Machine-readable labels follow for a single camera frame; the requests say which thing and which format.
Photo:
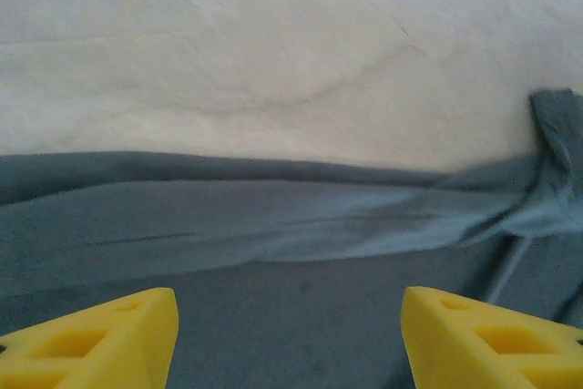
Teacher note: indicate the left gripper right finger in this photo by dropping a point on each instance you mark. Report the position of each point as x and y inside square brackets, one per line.
[492, 348]

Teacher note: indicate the grey-blue t-shirt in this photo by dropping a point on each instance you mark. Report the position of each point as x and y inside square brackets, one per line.
[296, 307]

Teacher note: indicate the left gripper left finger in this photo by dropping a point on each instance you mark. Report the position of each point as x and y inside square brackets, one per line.
[91, 348]

